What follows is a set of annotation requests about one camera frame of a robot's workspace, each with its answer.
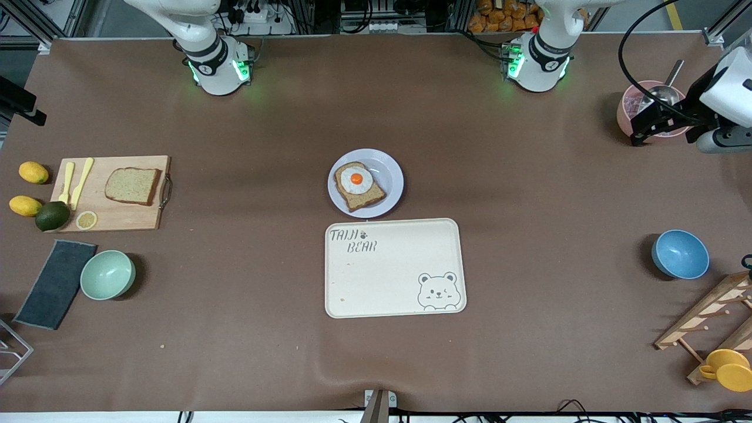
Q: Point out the pale lavender round plate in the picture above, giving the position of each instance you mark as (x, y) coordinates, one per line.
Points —
(390, 176)

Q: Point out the white power strip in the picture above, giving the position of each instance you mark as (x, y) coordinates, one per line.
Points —
(261, 17)

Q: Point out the wooden cutting board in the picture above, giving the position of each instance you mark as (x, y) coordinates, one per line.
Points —
(129, 217)

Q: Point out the metal scoop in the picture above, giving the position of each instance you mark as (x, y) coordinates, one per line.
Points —
(661, 94)

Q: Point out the lemon slice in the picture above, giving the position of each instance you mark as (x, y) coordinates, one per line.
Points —
(86, 220)

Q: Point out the blue bowl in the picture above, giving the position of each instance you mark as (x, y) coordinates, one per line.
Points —
(680, 254)

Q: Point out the yellow plastic fork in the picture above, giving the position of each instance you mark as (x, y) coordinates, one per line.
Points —
(68, 176)

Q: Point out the fried egg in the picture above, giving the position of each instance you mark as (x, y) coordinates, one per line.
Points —
(356, 179)

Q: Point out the dark grey cloth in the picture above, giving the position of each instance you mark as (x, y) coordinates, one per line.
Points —
(56, 285)

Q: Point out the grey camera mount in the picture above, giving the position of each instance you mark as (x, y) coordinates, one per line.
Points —
(379, 405)

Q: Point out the yellow cup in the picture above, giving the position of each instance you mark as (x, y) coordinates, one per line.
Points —
(734, 376)

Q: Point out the pink bowl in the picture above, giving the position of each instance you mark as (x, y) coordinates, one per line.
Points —
(624, 120)

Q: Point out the orange snack bag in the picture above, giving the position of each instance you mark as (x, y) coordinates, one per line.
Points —
(499, 20)

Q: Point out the mint green bowl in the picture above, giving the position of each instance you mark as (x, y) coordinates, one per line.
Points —
(107, 275)

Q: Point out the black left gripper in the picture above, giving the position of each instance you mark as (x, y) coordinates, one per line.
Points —
(695, 100)

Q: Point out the clear ice cubes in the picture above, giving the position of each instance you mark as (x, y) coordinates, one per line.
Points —
(633, 106)

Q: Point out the yellow plastic knife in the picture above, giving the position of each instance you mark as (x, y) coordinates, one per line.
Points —
(82, 179)

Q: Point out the green avocado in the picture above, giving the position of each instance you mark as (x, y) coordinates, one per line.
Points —
(51, 216)

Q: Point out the cream bear print tray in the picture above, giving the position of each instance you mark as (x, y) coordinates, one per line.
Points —
(393, 276)

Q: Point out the plain brown bread slice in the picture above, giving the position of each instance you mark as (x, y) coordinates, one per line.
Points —
(132, 186)

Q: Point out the wooden rack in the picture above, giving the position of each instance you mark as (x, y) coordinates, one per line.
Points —
(675, 335)

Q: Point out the yellow lemon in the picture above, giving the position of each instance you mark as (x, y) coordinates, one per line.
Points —
(33, 172)
(25, 205)

